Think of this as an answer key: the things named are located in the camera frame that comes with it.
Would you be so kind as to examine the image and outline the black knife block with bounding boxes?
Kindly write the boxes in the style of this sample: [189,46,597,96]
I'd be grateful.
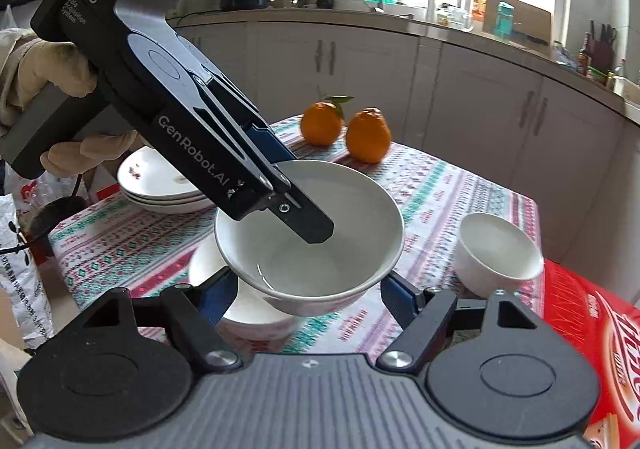
[587,21,619,72]

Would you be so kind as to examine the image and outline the dark sauce bottle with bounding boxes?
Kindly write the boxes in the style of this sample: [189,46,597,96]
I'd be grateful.
[577,33,593,76]

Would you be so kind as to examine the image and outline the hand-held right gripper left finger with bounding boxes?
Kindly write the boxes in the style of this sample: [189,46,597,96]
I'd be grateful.
[82,268,242,374]

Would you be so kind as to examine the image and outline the brown cardboard box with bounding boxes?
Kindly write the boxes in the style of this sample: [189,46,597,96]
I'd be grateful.
[485,0,552,44]

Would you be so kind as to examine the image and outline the red printed carton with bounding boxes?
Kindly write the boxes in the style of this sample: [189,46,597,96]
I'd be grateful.
[542,259,640,449]

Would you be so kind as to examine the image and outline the orange with green leaf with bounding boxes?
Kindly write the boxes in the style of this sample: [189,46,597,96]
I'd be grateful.
[300,95,355,147]

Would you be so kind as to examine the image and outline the knobbly orange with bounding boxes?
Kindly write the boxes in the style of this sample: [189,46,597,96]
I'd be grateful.
[346,107,392,164]

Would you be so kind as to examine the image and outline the white plastic bag, black print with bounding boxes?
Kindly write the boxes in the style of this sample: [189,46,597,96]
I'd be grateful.
[0,194,55,345]

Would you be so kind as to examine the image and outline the patterned red green tablecloth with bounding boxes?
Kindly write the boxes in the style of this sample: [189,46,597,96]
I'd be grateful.
[47,114,546,355]

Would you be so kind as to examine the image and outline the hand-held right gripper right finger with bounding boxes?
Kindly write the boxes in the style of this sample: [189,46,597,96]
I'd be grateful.
[376,273,546,374]

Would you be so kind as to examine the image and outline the large white plate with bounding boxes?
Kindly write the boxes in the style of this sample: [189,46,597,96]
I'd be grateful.
[117,146,216,197]

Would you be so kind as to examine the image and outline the white kitchen cabinets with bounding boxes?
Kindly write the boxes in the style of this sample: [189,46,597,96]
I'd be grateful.
[170,19,640,290]

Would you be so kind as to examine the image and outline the teal plastic jug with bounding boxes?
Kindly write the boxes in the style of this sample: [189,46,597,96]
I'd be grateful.
[495,1,521,37]

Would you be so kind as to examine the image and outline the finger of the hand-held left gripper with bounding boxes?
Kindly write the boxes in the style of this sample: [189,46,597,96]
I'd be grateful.
[267,186,335,245]
[245,123,291,164]

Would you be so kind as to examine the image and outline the small white ceramic bowl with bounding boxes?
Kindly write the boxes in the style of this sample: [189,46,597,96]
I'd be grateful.
[453,212,544,299]

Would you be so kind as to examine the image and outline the person's left hand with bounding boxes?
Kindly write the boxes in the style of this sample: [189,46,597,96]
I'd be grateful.
[0,36,146,178]

